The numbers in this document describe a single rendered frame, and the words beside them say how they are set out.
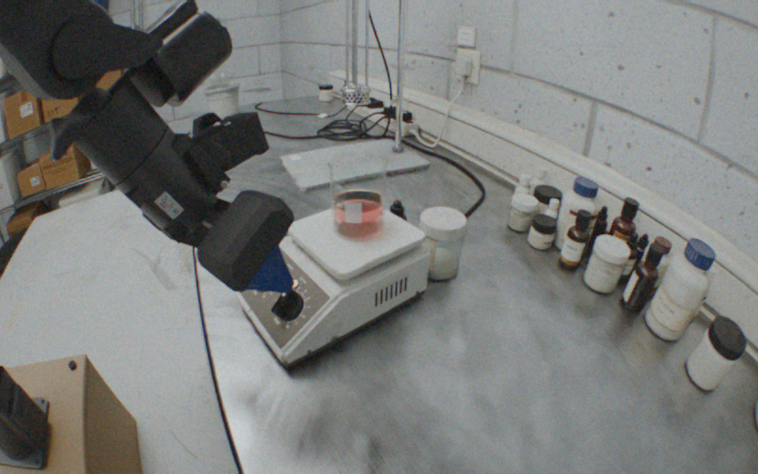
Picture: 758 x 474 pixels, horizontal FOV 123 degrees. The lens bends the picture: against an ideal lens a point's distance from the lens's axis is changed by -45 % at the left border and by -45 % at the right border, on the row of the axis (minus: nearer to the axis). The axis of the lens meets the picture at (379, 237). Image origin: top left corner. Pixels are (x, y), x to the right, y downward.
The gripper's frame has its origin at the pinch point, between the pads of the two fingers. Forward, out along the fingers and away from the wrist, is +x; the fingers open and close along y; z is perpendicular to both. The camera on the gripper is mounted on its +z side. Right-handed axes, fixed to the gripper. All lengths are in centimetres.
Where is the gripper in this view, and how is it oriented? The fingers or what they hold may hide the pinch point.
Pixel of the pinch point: (237, 249)
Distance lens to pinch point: 32.4
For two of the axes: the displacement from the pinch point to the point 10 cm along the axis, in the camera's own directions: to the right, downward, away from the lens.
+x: 3.7, 5.6, 7.4
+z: 5.2, -7.8, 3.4
